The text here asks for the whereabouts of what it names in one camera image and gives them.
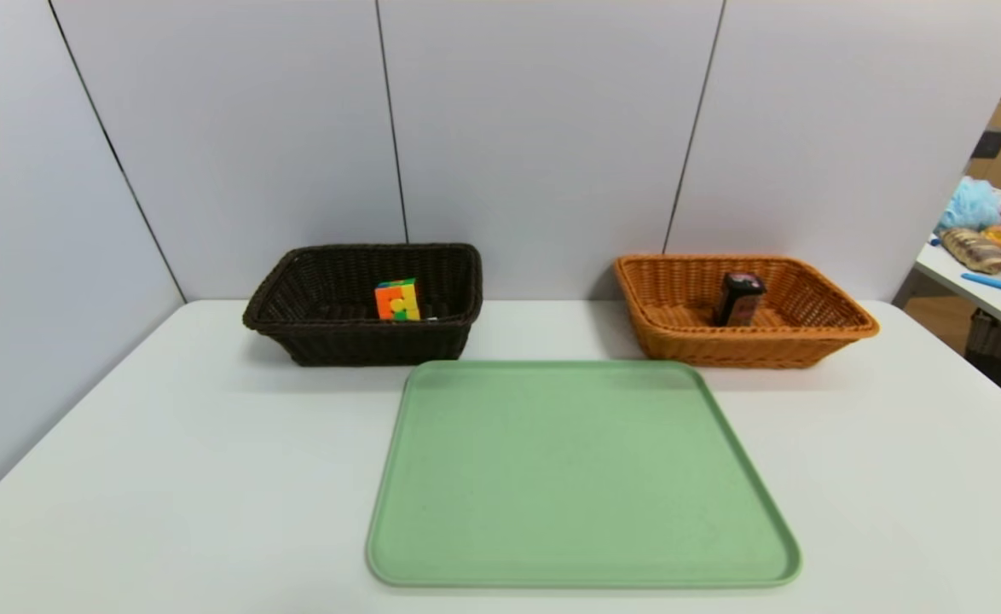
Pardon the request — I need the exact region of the multicolour puzzle cube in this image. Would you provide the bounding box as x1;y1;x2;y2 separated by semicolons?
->
373;278;423;322

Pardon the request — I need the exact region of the small black snack carton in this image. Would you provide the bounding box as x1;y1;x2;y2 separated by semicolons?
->
714;271;768;328

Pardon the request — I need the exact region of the dark brown wicker basket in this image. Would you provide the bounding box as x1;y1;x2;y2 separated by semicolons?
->
242;242;483;368

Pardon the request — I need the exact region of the orange wicker basket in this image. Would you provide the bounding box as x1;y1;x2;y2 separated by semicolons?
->
614;253;882;369

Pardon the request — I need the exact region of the light green plastic tray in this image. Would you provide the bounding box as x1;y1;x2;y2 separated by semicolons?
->
365;359;802;590

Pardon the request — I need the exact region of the striped bread loaf toy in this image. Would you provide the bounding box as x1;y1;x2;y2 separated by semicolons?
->
942;227;1001;275

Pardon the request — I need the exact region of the blue bath loofah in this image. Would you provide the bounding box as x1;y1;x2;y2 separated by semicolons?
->
940;177;1001;231

